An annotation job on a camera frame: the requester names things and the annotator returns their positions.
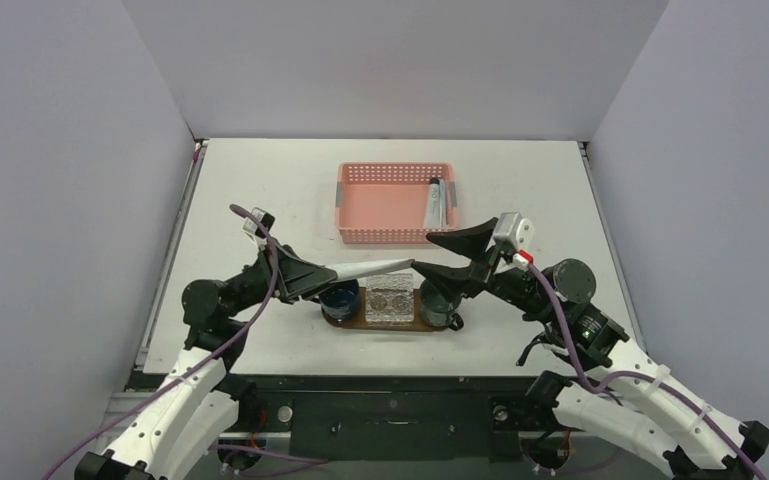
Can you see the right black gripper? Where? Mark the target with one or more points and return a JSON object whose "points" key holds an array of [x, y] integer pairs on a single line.
{"points": [[483, 263]]}

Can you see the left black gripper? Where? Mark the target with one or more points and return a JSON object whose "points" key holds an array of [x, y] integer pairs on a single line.
{"points": [[298, 278]]}

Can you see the dark blue mug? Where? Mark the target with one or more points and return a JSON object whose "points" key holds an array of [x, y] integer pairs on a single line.
{"points": [[341, 301]]}

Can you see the dark cap toothpaste tube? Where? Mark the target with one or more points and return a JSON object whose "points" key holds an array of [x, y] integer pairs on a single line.
{"points": [[433, 216]]}

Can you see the dark green mug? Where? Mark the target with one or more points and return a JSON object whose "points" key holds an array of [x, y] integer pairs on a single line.
{"points": [[438, 310]]}

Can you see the red cap toothpaste tube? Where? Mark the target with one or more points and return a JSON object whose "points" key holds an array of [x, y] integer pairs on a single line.
{"points": [[358, 270]]}

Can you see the brown oval wooden tray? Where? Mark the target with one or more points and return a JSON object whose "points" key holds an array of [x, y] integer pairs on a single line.
{"points": [[360, 322]]}

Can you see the pink perforated plastic basket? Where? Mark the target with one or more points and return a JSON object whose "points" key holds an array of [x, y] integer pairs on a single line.
{"points": [[384, 203]]}

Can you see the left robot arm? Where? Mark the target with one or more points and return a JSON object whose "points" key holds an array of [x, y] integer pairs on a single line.
{"points": [[197, 400]]}

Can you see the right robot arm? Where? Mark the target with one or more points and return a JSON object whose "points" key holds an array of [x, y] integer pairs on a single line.
{"points": [[616, 391]]}

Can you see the light blue toothbrush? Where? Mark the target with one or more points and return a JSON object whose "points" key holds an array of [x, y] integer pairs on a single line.
{"points": [[444, 202]]}

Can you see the grey tape strip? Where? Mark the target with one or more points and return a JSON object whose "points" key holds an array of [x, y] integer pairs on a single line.
{"points": [[338, 195]]}

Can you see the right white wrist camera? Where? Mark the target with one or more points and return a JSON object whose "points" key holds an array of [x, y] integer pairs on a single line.
{"points": [[513, 232]]}

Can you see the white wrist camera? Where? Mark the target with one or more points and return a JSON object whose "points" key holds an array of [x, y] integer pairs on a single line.
{"points": [[513, 232], [258, 223]]}

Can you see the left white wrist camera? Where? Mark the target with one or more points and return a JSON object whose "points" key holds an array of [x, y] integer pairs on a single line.
{"points": [[258, 223]]}

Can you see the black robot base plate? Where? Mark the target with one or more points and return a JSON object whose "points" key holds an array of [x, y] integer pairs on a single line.
{"points": [[401, 418]]}

